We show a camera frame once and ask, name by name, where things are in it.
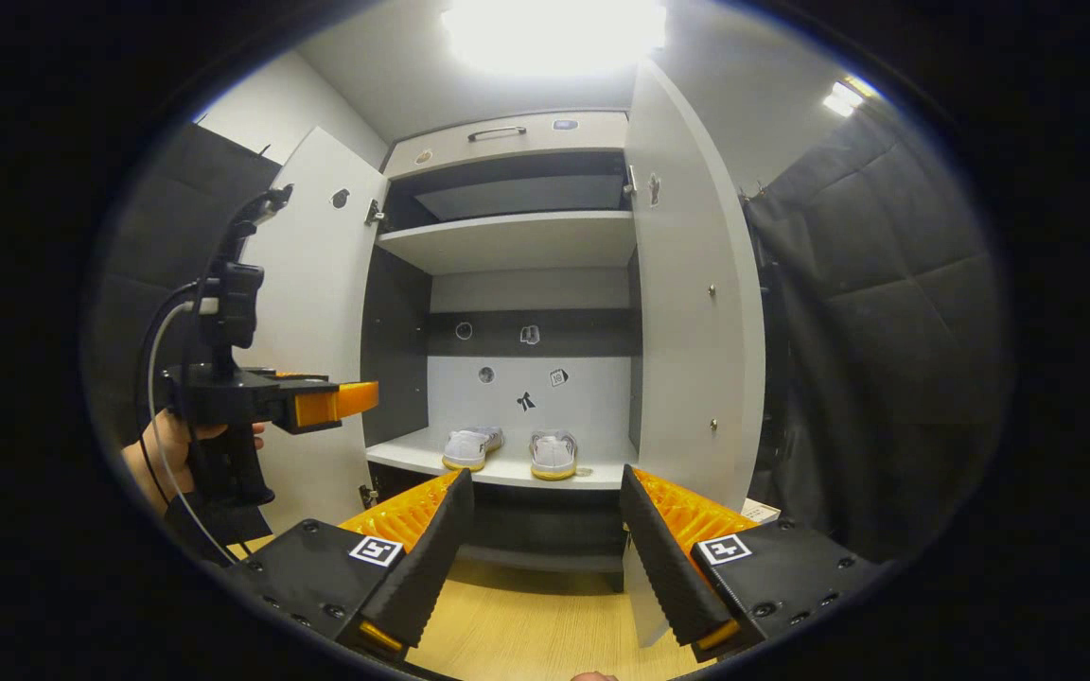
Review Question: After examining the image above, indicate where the white striped shoe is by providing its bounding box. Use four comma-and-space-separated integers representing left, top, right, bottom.
530, 430, 579, 480
441, 426, 505, 472

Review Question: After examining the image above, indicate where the small ceiling light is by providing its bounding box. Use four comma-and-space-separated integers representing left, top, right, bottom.
822, 76, 877, 119

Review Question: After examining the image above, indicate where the white cable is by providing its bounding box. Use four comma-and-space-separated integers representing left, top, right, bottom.
146, 301, 238, 566

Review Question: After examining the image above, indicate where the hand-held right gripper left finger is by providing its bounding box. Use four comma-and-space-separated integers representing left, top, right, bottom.
223, 468, 475, 661

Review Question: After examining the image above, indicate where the grey shoe cabinet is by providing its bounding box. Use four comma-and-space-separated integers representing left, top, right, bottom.
359, 111, 645, 592

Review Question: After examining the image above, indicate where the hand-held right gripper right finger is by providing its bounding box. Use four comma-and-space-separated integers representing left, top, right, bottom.
619, 465, 887, 663

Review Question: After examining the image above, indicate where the large ceiling light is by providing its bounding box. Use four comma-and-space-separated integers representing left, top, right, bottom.
439, 0, 669, 77

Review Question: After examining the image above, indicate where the grey cabinet door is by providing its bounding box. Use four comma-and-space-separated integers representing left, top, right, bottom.
237, 126, 390, 535
623, 59, 766, 649

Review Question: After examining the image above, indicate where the black cable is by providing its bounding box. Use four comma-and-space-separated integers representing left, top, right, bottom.
132, 282, 202, 504

